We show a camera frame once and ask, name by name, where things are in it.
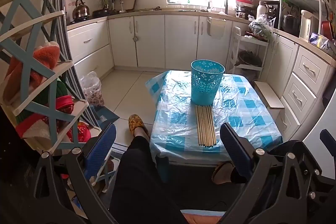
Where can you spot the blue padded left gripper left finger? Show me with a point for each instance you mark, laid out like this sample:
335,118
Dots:
97,154

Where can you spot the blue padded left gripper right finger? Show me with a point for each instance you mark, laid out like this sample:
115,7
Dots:
239,149

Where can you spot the bundle wooden chopstick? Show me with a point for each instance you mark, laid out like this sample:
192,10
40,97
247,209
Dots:
212,125
198,125
207,123
203,125

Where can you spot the kitchen faucet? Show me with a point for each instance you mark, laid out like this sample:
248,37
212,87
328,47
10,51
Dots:
226,7

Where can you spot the blue white checkered tablecloth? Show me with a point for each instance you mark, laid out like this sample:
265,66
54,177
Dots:
189,134

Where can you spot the blue dustpan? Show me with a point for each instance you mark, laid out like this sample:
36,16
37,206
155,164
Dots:
103,116

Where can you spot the person leg black trousers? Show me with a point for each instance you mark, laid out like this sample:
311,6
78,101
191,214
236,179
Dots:
138,195

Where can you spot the yellow patterned slipper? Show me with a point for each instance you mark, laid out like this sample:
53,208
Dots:
134,122

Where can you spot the plastic bag waste bin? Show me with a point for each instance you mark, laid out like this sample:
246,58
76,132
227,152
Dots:
91,86

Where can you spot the teal perforated plastic basket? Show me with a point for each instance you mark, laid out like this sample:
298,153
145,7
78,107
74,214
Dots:
206,76

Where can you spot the white blue corner shelf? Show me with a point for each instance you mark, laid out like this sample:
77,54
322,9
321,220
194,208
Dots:
36,76

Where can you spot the white rolling trolley rack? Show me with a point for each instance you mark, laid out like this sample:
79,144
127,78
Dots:
247,55

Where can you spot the white hanging door bin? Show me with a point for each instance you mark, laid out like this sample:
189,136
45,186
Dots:
215,27

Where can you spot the bagged green vegetables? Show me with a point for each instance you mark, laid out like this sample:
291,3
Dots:
262,27

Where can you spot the white thermos bottle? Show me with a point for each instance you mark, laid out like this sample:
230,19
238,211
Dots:
262,9

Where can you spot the white electric thermos pot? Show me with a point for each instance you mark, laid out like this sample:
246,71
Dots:
309,25

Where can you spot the steel kettle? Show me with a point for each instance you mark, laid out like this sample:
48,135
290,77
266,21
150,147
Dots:
81,10

